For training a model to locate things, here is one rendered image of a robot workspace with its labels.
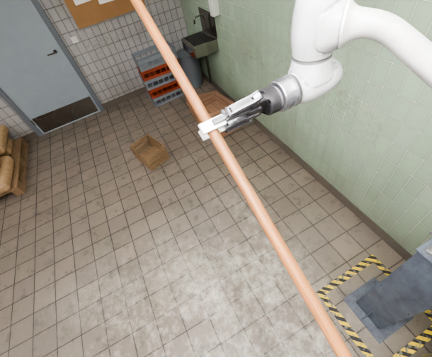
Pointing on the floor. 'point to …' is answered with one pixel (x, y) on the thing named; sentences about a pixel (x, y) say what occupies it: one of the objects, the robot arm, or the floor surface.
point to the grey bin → (190, 68)
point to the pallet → (19, 149)
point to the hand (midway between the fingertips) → (212, 127)
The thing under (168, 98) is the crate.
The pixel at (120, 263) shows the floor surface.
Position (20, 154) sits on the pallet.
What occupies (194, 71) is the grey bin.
